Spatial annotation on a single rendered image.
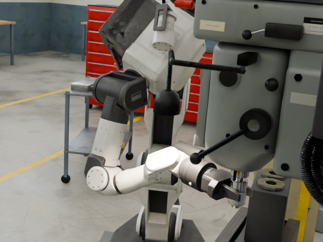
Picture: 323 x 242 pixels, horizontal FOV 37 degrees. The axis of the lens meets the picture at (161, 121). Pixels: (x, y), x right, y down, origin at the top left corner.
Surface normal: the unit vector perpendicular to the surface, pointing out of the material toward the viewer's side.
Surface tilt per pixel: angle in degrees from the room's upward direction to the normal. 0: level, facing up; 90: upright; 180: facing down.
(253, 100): 90
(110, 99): 72
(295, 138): 90
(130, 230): 0
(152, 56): 59
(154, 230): 104
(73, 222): 0
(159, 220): 28
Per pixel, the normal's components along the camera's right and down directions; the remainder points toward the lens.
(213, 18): -0.42, 0.21
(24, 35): 0.90, 0.18
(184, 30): -0.07, -0.28
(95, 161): -0.48, -0.08
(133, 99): 0.76, 0.22
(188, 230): 0.07, -0.96
